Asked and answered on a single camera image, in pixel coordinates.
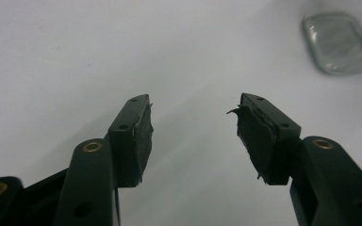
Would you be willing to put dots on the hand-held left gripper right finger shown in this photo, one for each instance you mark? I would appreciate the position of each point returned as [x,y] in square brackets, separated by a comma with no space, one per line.
[276,147]

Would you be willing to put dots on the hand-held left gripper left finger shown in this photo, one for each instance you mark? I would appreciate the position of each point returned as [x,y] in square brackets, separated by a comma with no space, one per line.
[128,147]

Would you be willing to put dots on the clear glass container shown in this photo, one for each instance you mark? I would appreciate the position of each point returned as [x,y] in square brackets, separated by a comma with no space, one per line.
[337,42]

